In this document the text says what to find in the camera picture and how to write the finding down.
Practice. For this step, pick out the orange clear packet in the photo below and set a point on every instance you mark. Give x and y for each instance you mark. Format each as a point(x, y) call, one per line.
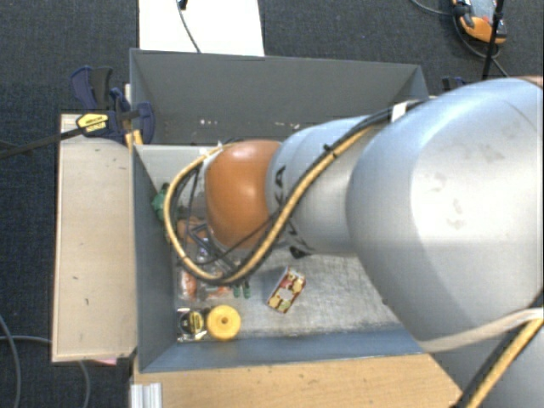
point(187, 285)

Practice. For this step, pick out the black and yellow tape measure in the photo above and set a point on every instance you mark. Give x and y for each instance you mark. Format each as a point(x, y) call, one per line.
point(190, 323)

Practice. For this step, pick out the green toy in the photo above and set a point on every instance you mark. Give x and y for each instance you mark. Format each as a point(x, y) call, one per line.
point(159, 202)

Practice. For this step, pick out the red and yellow box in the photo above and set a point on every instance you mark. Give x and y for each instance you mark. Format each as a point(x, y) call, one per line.
point(285, 290)

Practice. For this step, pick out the pale wood board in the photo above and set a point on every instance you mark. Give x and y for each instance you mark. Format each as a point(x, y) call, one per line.
point(95, 249)

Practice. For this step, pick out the grey metal bin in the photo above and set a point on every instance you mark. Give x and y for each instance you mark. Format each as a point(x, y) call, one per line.
point(238, 92)

